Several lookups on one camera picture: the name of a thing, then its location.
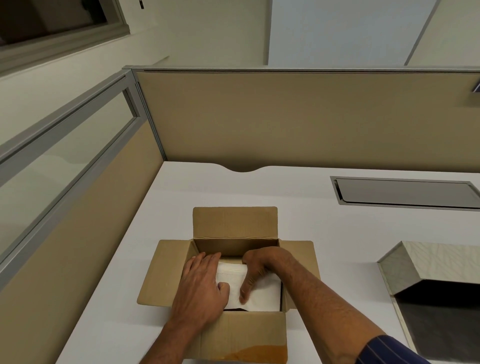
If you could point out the person's right hand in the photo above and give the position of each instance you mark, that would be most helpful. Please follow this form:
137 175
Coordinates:
268 262

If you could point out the person's left hand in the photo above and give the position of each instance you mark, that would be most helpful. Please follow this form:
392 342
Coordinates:
197 292

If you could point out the person's left thumb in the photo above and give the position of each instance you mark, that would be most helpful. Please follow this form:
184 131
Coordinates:
224 290

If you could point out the person's right thumb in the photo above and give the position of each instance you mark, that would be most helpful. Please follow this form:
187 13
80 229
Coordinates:
246 288

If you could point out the white package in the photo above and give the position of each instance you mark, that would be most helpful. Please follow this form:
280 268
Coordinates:
264 294

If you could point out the person's left forearm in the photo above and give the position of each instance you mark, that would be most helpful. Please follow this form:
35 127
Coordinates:
176 343

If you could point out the person's right forearm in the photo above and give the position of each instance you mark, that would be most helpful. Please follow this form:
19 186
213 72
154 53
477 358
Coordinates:
326 311

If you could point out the open brown cardboard box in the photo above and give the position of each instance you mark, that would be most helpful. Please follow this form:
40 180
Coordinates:
234 225

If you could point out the blue striped shirt sleeve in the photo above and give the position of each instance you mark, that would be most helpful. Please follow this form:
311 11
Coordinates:
390 352

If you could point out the beige cubicle partition panel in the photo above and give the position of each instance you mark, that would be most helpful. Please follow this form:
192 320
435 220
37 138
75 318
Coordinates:
300 120

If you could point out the glass and beige partition panel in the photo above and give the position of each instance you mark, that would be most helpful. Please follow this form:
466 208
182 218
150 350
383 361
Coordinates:
75 187

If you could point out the open silver patterned gift box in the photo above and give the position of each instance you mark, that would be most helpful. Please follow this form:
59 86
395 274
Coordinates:
431 262

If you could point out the dark framed window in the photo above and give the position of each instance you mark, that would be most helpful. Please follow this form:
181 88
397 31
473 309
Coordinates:
45 22

